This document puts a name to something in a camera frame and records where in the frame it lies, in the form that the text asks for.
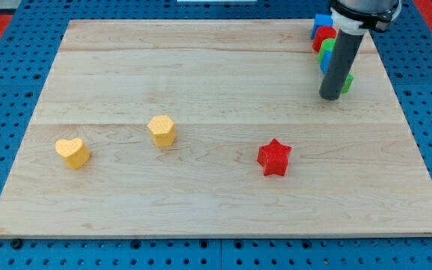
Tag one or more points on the blue small block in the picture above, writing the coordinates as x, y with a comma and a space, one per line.
324, 64

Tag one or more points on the blue cube block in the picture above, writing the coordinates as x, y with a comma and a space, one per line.
320, 20

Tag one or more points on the red star block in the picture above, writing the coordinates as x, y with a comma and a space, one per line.
274, 158

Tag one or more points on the green star block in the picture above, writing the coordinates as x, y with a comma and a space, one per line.
347, 84

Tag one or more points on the red round block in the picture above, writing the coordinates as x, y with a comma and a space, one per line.
320, 34

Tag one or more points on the yellow hexagon block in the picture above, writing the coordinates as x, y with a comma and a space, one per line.
162, 130

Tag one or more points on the yellow heart block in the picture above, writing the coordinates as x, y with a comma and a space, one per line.
73, 152

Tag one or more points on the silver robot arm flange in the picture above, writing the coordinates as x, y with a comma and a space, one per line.
355, 17

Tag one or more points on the green round block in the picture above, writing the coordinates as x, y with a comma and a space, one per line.
326, 46

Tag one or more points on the wooden board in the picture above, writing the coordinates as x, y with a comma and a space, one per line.
230, 86

